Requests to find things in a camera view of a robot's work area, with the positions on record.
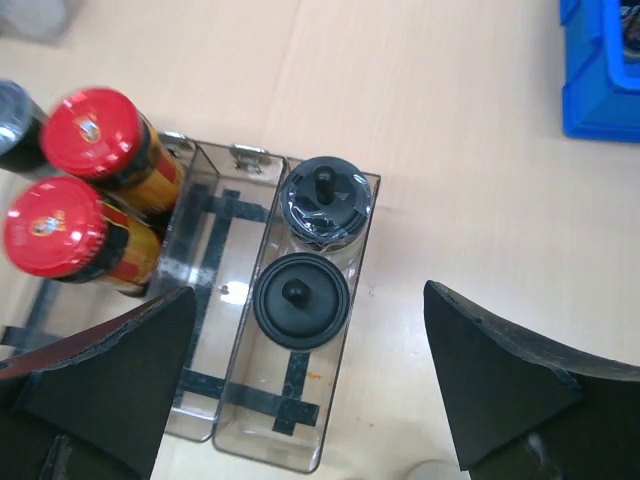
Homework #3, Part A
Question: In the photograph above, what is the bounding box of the blue plastic bin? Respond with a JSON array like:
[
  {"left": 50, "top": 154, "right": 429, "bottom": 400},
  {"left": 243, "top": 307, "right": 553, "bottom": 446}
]
[{"left": 559, "top": 0, "right": 639, "bottom": 143}]

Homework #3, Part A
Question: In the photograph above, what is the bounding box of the yellow lid spice jar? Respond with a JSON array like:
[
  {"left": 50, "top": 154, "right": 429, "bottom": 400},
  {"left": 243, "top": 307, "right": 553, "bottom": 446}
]
[{"left": 404, "top": 460, "right": 470, "bottom": 480}]

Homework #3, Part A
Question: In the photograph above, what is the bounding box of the black cap spice jar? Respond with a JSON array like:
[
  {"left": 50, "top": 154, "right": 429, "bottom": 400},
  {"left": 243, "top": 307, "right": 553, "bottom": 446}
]
[{"left": 279, "top": 156, "right": 373, "bottom": 252}]

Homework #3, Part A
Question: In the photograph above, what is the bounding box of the clear bin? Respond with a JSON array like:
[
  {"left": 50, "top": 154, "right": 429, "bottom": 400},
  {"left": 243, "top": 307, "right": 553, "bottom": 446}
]
[
  {"left": 1, "top": 131, "right": 194, "bottom": 360},
  {"left": 212, "top": 159, "right": 380, "bottom": 474},
  {"left": 148, "top": 140, "right": 287, "bottom": 442}
]

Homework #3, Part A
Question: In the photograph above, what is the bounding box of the red lid sauce jar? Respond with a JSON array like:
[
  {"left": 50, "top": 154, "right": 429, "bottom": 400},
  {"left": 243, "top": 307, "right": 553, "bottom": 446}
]
[
  {"left": 40, "top": 87, "right": 185, "bottom": 217},
  {"left": 3, "top": 176, "right": 162, "bottom": 296}
]

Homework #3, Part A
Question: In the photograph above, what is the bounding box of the black knob lid bottle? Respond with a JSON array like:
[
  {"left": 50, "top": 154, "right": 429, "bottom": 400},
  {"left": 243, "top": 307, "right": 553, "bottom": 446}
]
[{"left": 252, "top": 253, "right": 351, "bottom": 351}]

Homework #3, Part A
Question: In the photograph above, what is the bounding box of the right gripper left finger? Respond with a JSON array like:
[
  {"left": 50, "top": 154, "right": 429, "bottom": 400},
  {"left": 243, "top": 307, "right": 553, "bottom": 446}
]
[{"left": 1, "top": 287, "right": 196, "bottom": 479}]

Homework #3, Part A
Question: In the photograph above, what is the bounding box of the clear corner storage box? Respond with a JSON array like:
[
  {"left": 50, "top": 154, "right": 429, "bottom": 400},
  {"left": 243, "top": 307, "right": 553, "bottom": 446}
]
[{"left": 1, "top": 0, "right": 69, "bottom": 40}]

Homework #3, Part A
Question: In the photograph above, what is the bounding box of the red lid sauce jar back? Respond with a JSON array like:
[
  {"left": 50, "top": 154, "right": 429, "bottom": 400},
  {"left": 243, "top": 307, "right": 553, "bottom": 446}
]
[{"left": 40, "top": 87, "right": 185, "bottom": 217}]

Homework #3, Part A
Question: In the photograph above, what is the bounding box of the red lid sauce jar front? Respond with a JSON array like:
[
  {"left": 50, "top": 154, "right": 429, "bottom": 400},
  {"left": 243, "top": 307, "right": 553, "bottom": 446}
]
[{"left": 3, "top": 176, "right": 162, "bottom": 296}]

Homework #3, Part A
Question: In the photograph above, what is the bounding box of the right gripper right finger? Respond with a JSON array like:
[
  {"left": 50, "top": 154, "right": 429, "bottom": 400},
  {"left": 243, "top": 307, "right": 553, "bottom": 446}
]
[{"left": 423, "top": 280, "right": 639, "bottom": 479}]

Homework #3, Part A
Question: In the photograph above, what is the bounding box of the white powder jar black lid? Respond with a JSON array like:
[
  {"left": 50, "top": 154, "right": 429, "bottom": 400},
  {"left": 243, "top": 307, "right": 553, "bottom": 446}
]
[{"left": 1, "top": 79, "right": 57, "bottom": 181}]

